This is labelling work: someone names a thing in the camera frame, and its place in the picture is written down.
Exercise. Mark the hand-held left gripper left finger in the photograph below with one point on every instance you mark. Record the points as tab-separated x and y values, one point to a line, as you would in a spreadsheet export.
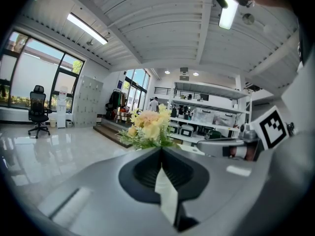
103	195

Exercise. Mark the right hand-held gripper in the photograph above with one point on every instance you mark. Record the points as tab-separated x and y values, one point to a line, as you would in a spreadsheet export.
270	129

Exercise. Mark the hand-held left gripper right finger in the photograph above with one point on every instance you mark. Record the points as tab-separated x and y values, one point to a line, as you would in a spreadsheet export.
216	188

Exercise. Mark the yellow flowers bunch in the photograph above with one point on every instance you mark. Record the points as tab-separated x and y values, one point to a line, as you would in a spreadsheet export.
150	122

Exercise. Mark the dark round appliance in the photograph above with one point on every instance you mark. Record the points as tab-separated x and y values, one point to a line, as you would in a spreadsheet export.
212	134

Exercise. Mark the white boxy appliance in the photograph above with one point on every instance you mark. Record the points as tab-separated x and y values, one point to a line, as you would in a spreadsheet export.
187	131
175	128

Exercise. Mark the clear plastic storage bin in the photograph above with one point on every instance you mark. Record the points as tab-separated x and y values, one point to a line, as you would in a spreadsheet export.
203	115

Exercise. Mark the white table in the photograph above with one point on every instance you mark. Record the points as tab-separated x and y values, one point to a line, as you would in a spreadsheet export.
167	195

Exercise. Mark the white shelf unit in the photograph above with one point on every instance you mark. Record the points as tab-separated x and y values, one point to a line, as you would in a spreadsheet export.
197	87

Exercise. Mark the wooden steps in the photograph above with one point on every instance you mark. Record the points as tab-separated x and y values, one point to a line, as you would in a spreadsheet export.
110	131

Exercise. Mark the black mezzanine railing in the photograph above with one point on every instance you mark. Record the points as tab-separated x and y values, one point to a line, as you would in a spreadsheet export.
177	92

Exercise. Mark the small white bin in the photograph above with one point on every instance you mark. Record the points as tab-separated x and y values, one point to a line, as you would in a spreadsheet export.
69	123

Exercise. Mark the small beige trash bin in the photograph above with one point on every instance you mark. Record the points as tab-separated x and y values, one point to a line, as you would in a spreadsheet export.
52	123

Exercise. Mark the white water dispenser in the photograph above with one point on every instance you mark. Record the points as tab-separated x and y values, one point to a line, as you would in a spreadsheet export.
61	112

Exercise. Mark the clothes rack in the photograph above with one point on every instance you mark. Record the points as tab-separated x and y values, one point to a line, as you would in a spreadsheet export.
115	102

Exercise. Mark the grey lockers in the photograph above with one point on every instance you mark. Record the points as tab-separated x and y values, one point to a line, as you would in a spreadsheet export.
87	102

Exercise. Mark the tall glass entrance window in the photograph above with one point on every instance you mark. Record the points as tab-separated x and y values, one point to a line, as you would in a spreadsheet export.
137	87

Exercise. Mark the black office chair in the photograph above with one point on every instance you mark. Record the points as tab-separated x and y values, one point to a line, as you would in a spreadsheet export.
38	107

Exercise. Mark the long ceiling light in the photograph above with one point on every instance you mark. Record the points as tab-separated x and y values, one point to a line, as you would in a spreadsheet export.
229	13
87	28

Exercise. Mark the large black-framed window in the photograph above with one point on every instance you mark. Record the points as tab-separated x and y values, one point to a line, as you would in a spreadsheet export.
32	72

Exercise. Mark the blue wall poster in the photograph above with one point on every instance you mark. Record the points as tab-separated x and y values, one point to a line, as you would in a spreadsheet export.
119	84

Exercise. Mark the ceiling security camera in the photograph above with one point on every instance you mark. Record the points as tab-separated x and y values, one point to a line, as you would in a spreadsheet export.
89	42

